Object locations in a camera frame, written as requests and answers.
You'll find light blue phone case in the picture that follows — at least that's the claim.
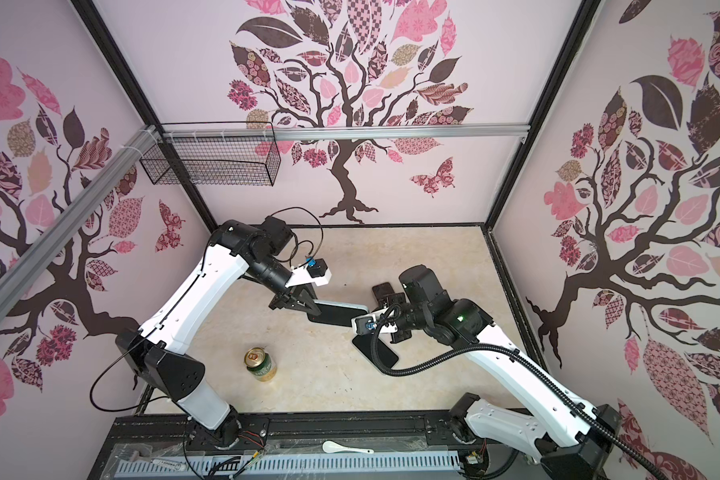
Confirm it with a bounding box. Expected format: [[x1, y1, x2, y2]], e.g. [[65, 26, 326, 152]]
[[307, 299, 370, 329]]

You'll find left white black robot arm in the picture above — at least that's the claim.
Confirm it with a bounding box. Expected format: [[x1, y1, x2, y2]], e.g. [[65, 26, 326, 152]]
[[116, 216, 331, 449]]

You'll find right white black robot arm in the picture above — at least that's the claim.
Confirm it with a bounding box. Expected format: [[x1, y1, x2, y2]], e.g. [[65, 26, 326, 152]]
[[386, 265, 619, 479]]

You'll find phone with pink case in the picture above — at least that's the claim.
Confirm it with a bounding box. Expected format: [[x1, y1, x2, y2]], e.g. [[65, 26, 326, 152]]
[[372, 282, 407, 313]]

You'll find phone with white case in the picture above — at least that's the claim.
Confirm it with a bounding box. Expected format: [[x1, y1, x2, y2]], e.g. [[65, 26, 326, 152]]
[[351, 333, 401, 371]]

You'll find green gold drink can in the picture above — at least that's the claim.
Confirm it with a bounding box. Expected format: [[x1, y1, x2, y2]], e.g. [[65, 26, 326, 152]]
[[244, 347, 277, 382]]

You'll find white plastic spoon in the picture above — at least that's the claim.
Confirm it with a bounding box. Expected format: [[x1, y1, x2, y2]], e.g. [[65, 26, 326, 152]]
[[322, 440, 375, 455]]

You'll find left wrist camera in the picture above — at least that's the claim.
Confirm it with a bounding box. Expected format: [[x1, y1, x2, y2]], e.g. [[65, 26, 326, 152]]
[[286, 259, 332, 288]]

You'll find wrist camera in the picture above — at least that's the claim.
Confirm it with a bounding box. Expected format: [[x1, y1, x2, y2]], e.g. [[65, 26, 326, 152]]
[[286, 259, 332, 288], [351, 311, 396, 336]]

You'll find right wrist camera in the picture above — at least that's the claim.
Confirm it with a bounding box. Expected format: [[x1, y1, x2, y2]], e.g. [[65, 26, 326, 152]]
[[351, 311, 396, 336]]

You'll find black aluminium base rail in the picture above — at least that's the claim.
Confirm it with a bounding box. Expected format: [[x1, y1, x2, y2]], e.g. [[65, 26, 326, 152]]
[[106, 410, 467, 448]]

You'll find black wire basket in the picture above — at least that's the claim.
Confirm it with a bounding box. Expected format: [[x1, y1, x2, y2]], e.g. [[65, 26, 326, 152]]
[[140, 120, 281, 187]]

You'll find back aluminium wall rail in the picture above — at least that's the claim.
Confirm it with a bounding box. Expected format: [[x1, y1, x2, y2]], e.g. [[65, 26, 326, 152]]
[[162, 123, 530, 141]]

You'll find aluminium wall rail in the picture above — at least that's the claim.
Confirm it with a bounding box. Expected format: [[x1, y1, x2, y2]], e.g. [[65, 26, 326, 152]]
[[162, 123, 530, 141], [0, 125, 159, 323]]

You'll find white slotted cable duct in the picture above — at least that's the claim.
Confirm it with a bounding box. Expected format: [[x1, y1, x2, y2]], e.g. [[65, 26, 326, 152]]
[[103, 451, 461, 479]]

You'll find left aluminium wall rail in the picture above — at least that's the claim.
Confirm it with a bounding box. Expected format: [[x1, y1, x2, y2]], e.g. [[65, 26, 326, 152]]
[[0, 125, 159, 323]]

